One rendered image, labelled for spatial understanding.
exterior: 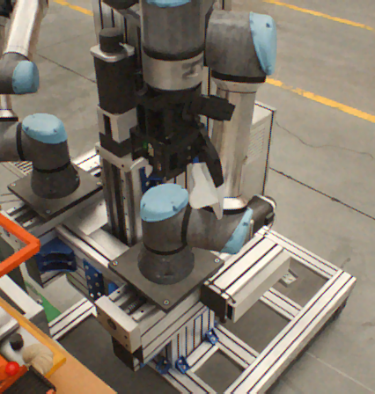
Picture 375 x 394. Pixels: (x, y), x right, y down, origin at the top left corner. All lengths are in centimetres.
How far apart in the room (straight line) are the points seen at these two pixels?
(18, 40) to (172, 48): 78
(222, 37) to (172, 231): 45
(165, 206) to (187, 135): 51
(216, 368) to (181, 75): 164
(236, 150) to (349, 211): 219
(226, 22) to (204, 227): 44
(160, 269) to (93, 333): 103
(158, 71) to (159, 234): 63
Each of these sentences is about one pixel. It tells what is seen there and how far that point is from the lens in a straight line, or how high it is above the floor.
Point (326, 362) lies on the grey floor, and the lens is 245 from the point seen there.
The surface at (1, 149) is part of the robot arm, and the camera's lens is 151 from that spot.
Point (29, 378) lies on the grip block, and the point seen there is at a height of 120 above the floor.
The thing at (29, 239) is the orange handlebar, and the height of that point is 119.
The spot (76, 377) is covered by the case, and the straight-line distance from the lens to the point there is 126.
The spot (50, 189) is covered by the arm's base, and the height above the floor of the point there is 106.
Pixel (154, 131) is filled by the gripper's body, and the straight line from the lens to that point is 65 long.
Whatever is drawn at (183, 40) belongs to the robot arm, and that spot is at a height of 179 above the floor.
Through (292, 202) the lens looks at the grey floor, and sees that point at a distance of 319.
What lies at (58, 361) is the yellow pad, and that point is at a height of 107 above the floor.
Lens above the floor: 200
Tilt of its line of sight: 39 degrees down
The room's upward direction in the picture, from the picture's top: straight up
